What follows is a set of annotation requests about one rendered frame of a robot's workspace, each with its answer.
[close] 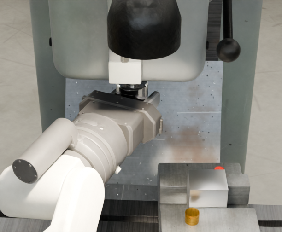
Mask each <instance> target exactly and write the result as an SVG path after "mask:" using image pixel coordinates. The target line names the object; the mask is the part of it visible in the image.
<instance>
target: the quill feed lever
mask: <svg viewBox="0 0 282 232"><path fill-rule="evenodd" d="M240 53H241V48H240V45H239V43H238V42H237V41H236V40H234V39H233V21H232V0H223V40H221V41H220V42H219V43H218V45H217V48H216V54H217V56H218V58H219V59H220V60H221V61H223V62H226V63H231V62H234V61H235V60H236V59H237V58H238V57H239V55H240Z"/></svg>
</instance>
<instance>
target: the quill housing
mask: <svg viewBox="0 0 282 232"><path fill-rule="evenodd" d="M176 2H177V5H178V8H179V11H180V14H181V18H182V21H181V44H180V47H179V49H178V50H177V51H176V52H175V53H173V54H171V55H169V56H167V57H164V58H159V59H152V60H143V70H142V79H141V81H166V82H187V81H191V80H194V79H195V78H197V77H198V76H199V75H200V74H201V72H202V71H203V68H204V65H205V60H206V50H208V48H209V41H206V38H207V22H208V6H209V0H176ZM48 5H49V16H50V28H51V37H50V39H49V45H50V46H52V51H53V62H54V66H55V68H56V69H57V71H58V72H59V73H60V74H61V75H62V76H64V77H66V78H70V79H80V80H109V69H108V62H109V54H108V43H107V0H48Z"/></svg>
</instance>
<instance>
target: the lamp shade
mask: <svg viewBox="0 0 282 232"><path fill-rule="evenodd" d="M181 21H182V18H181V14H180V11H179V8H178V5H177V2H176V0H112V3H111V6H110V9H109V12H108V15H107V43H108V47H109V48H110V50H111V51H112V52H114V53H115V54H117V55H119V56H122V57H125V58H130V59H136V60H152V59H159V58H164V57H167V56H169V55H171V54H173V53H175V52H176V51H177V50H178V49H179V47H180V44H181Z"/></svg>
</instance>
